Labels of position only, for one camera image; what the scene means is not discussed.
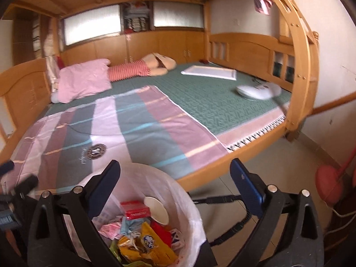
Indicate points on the stack of folded bags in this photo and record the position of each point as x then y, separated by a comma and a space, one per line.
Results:
136, 16

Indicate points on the white trash bag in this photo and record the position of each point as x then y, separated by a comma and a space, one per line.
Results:
178, 197

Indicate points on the wooden bunk bed frame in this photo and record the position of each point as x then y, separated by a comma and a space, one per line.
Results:
244, 44

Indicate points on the plaid pink grey bed sheet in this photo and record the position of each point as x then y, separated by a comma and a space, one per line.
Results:
125, 125

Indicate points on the yellow snack bag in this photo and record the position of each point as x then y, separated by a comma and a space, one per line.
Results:
150, 244

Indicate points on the red cigarette box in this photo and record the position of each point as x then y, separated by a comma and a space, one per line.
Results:
136, 210

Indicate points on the pink plastic bag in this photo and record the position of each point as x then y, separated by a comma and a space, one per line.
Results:
110, 229

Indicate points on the white rectangular tray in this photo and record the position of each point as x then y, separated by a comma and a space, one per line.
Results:
208, 73

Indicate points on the white handheld vacuum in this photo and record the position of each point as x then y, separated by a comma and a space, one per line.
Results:
258, 91

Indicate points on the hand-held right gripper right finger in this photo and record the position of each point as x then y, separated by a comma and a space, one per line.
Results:
247, 186

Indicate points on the red wrapper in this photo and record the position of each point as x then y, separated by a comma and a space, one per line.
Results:
162, 233

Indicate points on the green woven bed mat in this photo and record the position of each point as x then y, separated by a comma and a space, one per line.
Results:
217, 103

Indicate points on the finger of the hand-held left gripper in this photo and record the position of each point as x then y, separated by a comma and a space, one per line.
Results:
27, 185
6, 167

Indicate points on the pale blue pillow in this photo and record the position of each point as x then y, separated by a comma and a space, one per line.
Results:
55, 98

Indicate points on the pink pillow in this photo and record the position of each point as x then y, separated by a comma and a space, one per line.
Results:
83, 80

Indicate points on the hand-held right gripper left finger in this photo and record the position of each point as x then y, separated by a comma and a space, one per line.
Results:
104, 187

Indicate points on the white blue packet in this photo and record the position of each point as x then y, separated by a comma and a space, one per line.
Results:
177, 239

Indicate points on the pink standing fan base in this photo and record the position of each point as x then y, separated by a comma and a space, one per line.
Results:
332, 186

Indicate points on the wide ribbed glass window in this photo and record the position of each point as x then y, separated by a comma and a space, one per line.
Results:
91, 25

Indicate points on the wooden bunk bed ladder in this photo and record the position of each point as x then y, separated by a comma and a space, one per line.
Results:
297, 47

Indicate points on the grey white cloth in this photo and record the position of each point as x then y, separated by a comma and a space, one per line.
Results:
51, 72

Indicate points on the plush toy with striped shirt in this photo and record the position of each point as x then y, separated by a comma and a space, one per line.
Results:
133, 69

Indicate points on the wooden wardrobe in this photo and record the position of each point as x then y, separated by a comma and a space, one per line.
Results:
30, 39

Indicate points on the red cloth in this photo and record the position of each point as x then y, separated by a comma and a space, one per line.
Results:
60, 62

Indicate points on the narrow ribbed glass window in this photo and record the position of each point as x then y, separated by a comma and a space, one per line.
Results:
178, 15

